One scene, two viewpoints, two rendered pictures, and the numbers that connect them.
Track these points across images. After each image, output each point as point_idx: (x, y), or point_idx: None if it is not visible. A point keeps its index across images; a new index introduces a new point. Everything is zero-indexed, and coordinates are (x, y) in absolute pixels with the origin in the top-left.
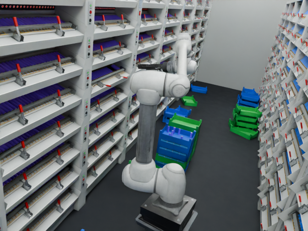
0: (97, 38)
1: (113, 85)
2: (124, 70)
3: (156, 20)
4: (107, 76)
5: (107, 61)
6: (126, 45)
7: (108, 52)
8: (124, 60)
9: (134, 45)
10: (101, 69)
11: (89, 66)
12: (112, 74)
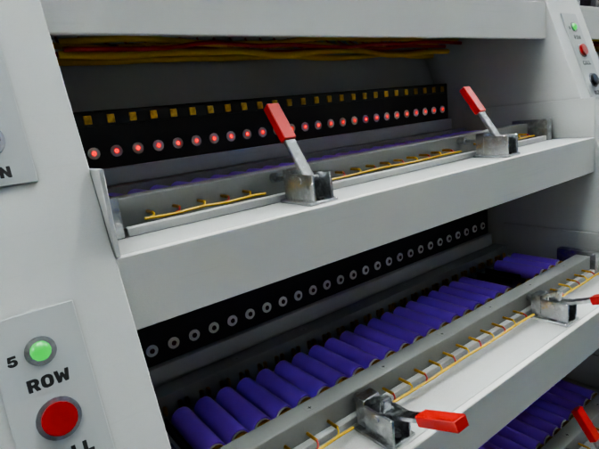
0: (147, 20)
1: (538, 385)
2: (594, 265)
3: None
4: (453, 333)
5: (372, 208)
6: (537, 119)
7: (400, 164)
8: (569, 206)
9: (586, 96)
10: (425, 299)
11: (61, 273)
12: (504, 302)
